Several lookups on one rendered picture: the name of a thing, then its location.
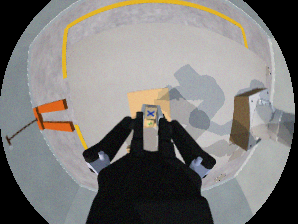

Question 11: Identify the tan square mat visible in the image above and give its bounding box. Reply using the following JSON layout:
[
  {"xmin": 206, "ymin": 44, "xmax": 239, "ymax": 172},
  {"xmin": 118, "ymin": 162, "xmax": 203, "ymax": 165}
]
[{"xmin": 127, "ymin": 88, "xmax": 170, "ymax": 122}]

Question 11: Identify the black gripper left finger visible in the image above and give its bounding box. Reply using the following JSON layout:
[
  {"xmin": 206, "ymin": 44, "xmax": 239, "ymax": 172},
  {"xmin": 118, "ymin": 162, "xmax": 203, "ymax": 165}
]
[{"xmin": 82, "ymin": 104, "xmax": 146, "ymax": 178}]

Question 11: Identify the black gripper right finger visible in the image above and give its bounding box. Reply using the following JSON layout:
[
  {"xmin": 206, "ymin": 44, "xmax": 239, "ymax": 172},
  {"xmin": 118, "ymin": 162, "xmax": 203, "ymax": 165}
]
[{"xmin": 156, "ymin": 105, "xmax": 216, "ymax": 180}]

